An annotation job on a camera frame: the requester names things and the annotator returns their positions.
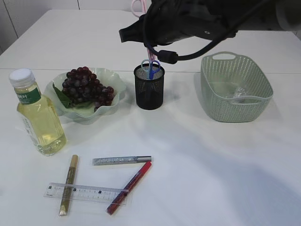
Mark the green woven plastic basket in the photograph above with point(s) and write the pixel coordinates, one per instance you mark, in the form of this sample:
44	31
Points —
222	70

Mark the black mesh pen holder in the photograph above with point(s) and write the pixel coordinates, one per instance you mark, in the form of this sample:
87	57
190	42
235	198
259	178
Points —
149	93

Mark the blue handled scissors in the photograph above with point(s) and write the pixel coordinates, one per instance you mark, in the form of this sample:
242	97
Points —
153	67

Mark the red artificial grape bunch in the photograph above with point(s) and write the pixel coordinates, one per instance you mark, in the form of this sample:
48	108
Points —
82	88

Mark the gold glitter pen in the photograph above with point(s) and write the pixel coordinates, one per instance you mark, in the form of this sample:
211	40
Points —
64	206

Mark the silver glitter pen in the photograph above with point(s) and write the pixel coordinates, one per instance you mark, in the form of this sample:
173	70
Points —
120	160

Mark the red marker pen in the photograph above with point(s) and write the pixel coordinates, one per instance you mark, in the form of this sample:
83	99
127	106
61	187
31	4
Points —
128	188

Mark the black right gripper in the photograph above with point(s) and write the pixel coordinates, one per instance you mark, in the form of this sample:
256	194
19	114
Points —
169	21

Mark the clear plastic sheet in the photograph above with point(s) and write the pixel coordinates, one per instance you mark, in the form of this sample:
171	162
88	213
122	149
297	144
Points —
236	92

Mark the yellow liquid plastic bottle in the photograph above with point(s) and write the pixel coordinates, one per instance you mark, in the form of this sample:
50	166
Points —
38	113

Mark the clear plastic ruler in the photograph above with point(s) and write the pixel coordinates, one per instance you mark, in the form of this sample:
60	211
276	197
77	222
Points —
83	193

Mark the green wavy plastic plate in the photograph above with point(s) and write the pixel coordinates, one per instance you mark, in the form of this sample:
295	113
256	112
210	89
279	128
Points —
107	78

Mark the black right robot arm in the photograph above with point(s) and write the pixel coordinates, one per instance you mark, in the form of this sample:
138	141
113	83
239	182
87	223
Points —
276	15

